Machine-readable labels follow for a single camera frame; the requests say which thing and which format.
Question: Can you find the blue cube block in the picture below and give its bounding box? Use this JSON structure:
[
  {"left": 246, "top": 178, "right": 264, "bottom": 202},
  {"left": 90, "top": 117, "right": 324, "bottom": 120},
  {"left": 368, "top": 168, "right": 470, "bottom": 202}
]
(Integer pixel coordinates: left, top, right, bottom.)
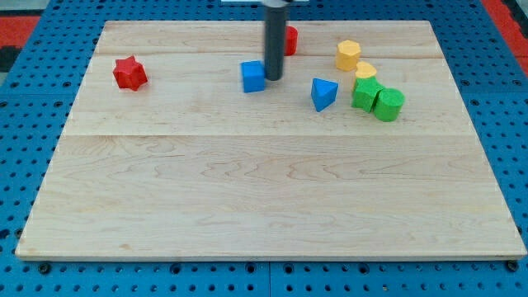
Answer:
[{"left": 240, "top": 60, "right": 265, "bottom": 93}]

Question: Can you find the green star block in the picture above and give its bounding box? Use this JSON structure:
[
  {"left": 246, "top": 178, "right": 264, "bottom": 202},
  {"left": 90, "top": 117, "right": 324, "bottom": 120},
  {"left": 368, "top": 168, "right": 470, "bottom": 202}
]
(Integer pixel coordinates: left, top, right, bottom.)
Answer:
[{"left": 351, "top": 77, "right": 385, "bottom": 113}]

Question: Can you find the red star block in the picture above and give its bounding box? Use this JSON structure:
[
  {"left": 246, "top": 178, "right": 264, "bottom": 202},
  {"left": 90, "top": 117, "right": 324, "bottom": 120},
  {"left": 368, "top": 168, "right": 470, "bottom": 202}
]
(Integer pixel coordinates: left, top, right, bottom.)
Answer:
[{"left": 112, "top": 55, "right": 148, "bottom": 92}]

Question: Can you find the blue triangle block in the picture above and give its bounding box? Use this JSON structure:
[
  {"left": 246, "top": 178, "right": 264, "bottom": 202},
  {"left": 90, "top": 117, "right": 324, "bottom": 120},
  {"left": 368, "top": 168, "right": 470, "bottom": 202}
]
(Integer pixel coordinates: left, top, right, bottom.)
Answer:
[{"left": 311, "top": 78, "right": 338, "bottom": 112}]

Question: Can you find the light wooden board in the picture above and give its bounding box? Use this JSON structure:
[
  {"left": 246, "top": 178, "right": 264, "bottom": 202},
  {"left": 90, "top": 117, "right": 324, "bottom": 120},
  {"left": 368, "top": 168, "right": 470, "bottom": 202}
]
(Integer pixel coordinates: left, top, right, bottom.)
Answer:
[{"left": 16, "top": 21, "right": 526, "bottom": 262}]

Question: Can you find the red cylinder block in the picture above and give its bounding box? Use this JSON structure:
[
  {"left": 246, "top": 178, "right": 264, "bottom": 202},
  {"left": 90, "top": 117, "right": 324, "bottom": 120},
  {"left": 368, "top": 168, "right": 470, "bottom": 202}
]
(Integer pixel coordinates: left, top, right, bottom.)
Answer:
[{"left": 284, "top": 26, "right": 298, "bottom": 56}]

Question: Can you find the yellow heart block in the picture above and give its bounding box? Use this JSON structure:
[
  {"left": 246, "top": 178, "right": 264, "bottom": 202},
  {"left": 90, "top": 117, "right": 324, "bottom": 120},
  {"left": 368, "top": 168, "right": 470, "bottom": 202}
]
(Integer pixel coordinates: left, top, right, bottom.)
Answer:
[{"left": 354, "top": 61, "right": 377, "bottom": 87}]

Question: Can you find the yellow hexagon block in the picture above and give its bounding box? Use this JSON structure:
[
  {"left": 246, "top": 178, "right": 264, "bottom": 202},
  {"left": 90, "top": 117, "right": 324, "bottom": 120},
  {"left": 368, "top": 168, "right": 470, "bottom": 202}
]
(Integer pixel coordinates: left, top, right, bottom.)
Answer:
[{"left": 335, "top": 40, "right": 361, "bottom": 72}]

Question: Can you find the green cylinder block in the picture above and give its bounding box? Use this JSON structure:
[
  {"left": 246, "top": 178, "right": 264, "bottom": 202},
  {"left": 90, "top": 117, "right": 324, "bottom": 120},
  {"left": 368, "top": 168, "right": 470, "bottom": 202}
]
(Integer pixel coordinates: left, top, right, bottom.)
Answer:
[{"left": 373, "top": 88, "right": 405, "bottom": 122}]

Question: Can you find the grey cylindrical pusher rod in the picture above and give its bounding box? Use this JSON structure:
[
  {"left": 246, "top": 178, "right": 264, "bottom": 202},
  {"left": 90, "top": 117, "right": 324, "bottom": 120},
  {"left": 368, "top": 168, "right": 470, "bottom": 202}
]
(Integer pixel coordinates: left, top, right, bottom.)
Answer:
[{"left": 262, "top": 0, "right": 289, "bottom": 81}]

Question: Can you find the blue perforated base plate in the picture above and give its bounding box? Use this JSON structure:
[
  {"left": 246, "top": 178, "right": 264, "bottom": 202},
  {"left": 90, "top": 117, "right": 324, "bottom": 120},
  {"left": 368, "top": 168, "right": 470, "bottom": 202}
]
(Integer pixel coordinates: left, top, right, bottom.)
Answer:
[{"left": 1, "top": 1, "right": 527, "bottom": 296}]

